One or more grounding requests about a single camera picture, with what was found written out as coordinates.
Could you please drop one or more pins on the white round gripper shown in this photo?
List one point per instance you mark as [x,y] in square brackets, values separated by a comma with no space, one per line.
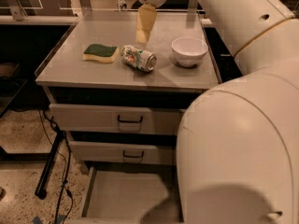
[146,16]

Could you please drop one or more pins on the yellow green sponge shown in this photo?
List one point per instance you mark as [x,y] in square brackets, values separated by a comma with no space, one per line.
[100,53]

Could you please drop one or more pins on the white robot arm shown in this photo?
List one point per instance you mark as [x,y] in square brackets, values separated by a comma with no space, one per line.
[238,143]

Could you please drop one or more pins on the grey metal drawer cabinet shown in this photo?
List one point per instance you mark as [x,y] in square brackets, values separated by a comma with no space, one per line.
[69,79]

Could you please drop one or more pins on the top grey drawer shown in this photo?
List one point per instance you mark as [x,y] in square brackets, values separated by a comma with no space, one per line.
[116,119]

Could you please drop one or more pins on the middle grey drawer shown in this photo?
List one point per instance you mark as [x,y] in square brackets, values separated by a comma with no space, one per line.
[128,153]

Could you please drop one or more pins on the open bottom grey drawer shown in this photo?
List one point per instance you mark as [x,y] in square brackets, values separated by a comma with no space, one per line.
[130,194]

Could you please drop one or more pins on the clear water bottle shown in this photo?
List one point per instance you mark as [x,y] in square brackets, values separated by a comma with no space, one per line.
[121,5]

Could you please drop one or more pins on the crushed soda can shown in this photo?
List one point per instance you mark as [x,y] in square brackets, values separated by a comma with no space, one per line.
[138,58]

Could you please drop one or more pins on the white bowl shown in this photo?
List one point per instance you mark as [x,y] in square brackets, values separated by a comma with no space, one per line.
[189,51]

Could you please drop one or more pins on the black table leg stand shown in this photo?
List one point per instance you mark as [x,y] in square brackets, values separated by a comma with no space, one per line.
[47,158]

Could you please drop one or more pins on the blue tape piece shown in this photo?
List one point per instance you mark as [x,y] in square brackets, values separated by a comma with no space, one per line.
[60,220]

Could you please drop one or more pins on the white horizontal rail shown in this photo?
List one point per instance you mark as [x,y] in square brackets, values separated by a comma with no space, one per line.
[102,16]

